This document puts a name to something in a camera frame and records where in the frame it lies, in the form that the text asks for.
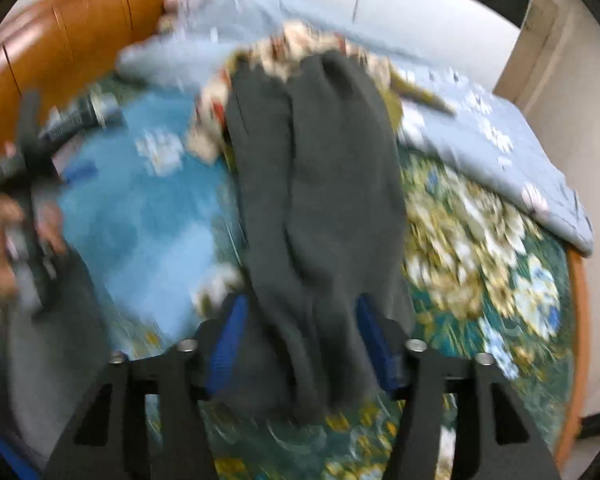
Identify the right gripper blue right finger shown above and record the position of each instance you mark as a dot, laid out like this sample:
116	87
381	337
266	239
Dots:
496	437

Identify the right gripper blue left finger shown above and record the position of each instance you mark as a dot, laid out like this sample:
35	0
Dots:
141	419

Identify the dark grey sweatpants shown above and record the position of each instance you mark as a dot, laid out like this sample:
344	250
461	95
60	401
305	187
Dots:
323	321

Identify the grey sleeved left forearm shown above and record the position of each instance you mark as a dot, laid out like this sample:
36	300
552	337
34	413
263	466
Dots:
48	361

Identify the person's left hand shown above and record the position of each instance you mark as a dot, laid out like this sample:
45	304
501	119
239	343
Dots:
50	229

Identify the orange wooden headboard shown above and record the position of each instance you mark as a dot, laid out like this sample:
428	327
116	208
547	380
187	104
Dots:
58	47

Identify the beige cartoon print garment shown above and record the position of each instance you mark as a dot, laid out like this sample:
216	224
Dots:
280	56

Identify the light blue floral quilt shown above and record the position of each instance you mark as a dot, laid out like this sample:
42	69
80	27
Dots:
487	140

